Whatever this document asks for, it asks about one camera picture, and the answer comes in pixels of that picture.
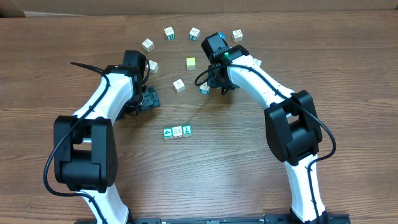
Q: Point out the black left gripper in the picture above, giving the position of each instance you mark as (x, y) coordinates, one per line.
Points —
(150, 97)

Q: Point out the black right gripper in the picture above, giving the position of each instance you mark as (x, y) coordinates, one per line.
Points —
(214, 82)

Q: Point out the green numeral four block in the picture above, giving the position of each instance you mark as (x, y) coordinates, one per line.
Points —
(168, 133)

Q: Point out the wooden block red side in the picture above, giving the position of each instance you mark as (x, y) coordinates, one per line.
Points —
(177, 132)

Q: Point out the green letter L block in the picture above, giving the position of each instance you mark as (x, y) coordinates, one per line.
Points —
(187, 130)

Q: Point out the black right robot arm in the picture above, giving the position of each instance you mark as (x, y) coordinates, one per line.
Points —
(292, 128)

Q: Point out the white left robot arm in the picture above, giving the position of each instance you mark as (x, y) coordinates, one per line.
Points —
(84, 156)

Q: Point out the wooden block blue side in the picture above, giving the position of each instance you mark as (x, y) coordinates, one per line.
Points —
(204, 88)

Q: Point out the yellow top wooden block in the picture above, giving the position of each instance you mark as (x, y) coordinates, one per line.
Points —
(191, 63)

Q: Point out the wooden block yellow side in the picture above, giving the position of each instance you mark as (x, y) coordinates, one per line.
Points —
(153, 66)

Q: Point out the plain wooden block center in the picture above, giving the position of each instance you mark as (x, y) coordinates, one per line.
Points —
(179, 85)

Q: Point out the plain wooden block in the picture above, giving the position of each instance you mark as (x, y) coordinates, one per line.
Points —
(148, 45)
(179, 85)

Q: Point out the wooden block isolated right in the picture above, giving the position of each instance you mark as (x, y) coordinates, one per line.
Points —
(257, 62)

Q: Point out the blue top wooden block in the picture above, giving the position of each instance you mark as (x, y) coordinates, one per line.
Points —
(221, 35)

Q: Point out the wooden block far right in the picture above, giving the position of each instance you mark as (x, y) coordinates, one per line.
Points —
(237, 35)

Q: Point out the wooden block teal side right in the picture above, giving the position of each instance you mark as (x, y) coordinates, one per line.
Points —
(194, 34)

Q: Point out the wooden block teal side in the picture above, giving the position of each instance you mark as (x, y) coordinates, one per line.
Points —
(169, 32)
(194, 34)

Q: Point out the plain wooden block upper left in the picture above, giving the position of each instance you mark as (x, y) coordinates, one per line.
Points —
(148, 45)

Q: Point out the wooden block teal side left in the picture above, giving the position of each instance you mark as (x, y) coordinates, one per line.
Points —
(169, 32)

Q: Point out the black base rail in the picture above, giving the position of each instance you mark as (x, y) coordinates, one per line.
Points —
(327, 218)

